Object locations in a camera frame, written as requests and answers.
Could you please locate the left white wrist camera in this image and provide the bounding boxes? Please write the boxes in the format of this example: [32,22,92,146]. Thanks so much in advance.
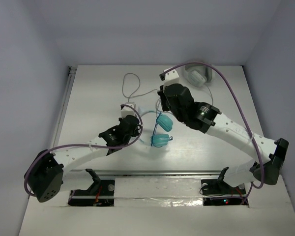
[120,102,137,118]

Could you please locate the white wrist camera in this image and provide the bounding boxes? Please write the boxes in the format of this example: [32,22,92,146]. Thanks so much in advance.
[120,102,137,118]
[159,69,179,87]

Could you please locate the white grey headphones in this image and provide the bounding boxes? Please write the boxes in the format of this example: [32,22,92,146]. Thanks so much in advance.
[182,63,215,88]

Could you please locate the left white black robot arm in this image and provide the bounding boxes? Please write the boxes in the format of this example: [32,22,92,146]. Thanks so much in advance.
[24,115,143,203]

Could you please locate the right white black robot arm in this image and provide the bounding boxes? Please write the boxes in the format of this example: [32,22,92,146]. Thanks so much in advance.
[158,83,289,193]

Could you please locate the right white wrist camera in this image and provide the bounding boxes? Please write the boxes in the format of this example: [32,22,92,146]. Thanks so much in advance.
[159,69,179,87]

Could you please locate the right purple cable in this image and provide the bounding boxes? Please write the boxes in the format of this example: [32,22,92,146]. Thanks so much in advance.
[159,61,266,205]

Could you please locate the grey headphone cable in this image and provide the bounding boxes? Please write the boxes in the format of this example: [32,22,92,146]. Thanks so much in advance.
[121,73,215,111]

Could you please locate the purple cable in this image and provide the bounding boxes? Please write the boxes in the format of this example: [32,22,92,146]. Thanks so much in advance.
[23,105,145,205]
[159,61,266,205]

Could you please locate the teal cat ear headphones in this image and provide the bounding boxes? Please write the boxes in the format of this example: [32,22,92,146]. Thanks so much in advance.
[139,107,174,148]

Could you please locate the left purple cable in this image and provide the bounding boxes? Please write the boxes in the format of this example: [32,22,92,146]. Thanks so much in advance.
[23,105,145,205]

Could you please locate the metal base rail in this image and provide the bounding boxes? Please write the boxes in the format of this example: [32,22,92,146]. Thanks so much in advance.
[68,176,248,207]

